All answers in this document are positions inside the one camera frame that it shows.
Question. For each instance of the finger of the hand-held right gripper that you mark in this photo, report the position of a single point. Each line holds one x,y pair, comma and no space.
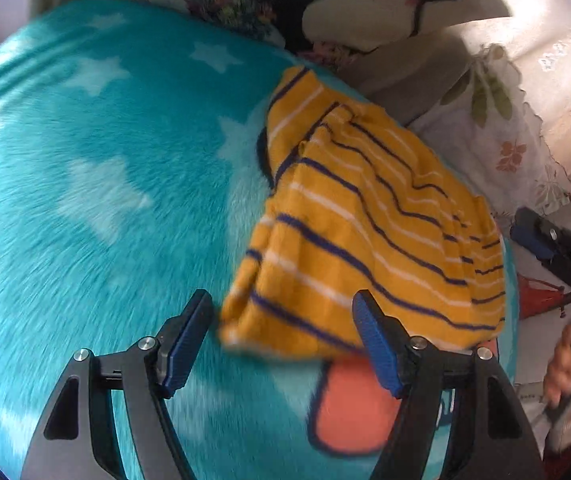
530,242
535,220

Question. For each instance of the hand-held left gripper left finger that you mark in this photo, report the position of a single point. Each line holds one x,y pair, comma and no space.
181,355

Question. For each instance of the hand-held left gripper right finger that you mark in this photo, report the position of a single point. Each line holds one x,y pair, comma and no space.
378,342

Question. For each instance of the yellow striped sweater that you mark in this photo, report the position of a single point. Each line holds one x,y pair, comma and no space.
365,225

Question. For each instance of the person's right hand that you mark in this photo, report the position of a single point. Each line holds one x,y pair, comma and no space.
563,365

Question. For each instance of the red cloth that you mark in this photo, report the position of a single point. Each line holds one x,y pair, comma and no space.
540,300

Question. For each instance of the white floral cloth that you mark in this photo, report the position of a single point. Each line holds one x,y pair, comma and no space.
495,125

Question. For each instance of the teal star print blanket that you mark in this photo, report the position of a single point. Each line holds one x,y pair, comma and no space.
95,200

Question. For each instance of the beige cloth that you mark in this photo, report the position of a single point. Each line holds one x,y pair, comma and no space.
410,75

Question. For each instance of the cream figure print pillow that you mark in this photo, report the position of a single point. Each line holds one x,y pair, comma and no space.
365,0

